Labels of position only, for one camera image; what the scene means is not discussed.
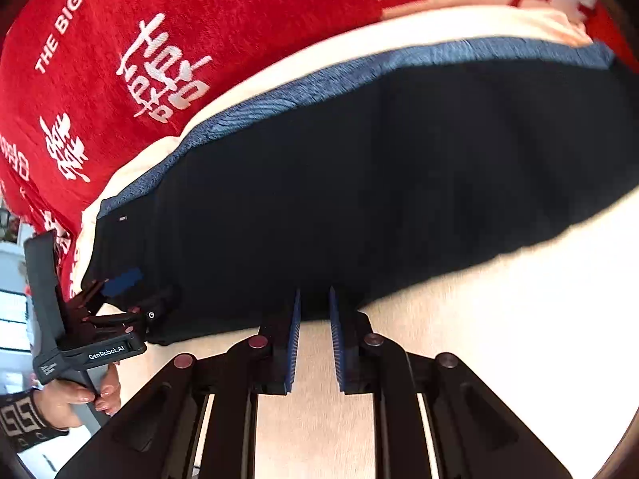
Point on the person's left hand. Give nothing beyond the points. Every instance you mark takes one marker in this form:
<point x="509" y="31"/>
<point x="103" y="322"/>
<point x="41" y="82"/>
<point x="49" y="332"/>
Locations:
<point x="56" y="400"/>

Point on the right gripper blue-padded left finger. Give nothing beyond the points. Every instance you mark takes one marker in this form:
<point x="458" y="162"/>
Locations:
<point x="197" y="417"/>

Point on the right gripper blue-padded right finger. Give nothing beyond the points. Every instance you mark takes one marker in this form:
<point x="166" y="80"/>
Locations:
<point x="433" y="417"/>

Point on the cream seat cushion cover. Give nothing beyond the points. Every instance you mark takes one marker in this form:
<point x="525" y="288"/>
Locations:
<point x="533" y="333"/>

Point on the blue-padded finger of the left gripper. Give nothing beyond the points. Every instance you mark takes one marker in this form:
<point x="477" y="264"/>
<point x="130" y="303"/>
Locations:
<point x="115" y="286"/>

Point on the black pants with blue waistband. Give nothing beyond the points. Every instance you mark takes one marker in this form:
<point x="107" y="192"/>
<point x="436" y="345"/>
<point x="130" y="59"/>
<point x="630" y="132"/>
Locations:
<point x="371" y="175"/>

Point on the patterned black white sleeve forearm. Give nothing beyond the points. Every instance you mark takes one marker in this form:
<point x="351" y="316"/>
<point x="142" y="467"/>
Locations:
<point x="22" y="422"/>

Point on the red sofa cover white characters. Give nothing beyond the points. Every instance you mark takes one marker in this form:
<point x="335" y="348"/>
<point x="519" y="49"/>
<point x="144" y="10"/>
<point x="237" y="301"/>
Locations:
<point x="94" y="92"/>

